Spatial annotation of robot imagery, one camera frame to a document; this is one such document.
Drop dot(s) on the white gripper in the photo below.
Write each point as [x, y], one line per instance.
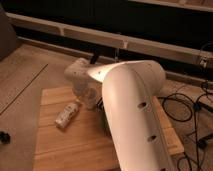
[87, 92]

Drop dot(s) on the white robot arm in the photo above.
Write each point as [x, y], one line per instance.
[127, 91]

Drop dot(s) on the dark green ceramic cup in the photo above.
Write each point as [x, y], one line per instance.
[104, 122]

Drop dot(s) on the black and white sponge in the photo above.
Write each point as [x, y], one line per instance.
[100, 104]

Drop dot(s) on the small white plastic bottle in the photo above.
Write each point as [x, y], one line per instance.
[65, 116]

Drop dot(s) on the wooden table board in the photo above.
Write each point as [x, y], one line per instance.
[83, 146]

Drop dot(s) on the black floor object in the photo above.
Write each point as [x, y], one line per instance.
[4, 137]

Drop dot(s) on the white shelf rail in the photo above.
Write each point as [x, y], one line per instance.
[138, 45]

